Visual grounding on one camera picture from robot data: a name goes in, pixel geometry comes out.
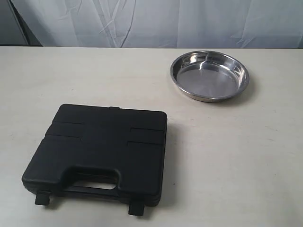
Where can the black plastic tool case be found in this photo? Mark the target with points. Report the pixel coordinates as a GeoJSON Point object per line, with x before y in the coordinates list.
{"type": "Point", "coordinates": [105, 152]}

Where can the white backdrop cloth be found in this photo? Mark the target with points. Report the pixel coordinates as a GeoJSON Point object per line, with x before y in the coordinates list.
{"type": "Point", "coordinates": [165, 23]}

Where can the round stainless steel tray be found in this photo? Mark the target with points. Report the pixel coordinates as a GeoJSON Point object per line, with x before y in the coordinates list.
{"type": "Point", "coordinates": [209, 76]}

